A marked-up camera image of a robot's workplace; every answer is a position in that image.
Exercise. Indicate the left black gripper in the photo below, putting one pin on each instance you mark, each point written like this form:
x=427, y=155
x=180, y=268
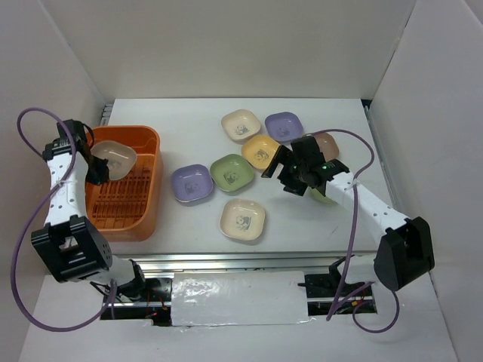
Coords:
x=103, y=173

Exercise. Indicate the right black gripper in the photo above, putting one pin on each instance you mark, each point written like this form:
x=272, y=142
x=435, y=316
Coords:
x=284, y=154

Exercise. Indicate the yellow plate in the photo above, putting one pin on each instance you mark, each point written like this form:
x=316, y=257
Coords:
x=259, y=151

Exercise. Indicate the pink-beige plate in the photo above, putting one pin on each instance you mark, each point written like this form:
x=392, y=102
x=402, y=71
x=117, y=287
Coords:
x=120, y=158

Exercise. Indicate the light green plate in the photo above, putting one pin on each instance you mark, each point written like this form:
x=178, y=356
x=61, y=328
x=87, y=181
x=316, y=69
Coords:
x=319, y=197

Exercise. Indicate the orange plastic bin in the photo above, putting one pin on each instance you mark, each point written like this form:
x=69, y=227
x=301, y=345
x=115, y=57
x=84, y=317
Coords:
x=126, y=210

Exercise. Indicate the cream plate back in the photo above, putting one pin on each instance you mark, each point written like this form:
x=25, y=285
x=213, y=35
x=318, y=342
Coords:
x=240, y=125

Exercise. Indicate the cream plate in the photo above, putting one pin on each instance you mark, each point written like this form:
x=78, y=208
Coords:
x=243, y=221
x=240, y=125

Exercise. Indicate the purple plate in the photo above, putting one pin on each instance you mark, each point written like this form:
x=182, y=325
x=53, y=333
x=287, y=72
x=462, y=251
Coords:
x=191, y=183
x=284, y=126

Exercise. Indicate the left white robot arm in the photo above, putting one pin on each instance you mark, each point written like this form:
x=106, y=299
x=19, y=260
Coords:
x=69, y=244

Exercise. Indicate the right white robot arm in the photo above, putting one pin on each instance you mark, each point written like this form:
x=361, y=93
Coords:
x=404, y=245

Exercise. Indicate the purple plate back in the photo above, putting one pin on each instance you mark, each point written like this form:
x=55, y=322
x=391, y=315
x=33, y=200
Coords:
x=284, y=126

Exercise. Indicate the brown-pink plate right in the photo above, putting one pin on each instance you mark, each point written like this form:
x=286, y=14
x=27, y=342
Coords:
x=327, y=145

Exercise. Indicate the white foil-taped cover panel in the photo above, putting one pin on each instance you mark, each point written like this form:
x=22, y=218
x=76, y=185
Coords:
x=239, y=298

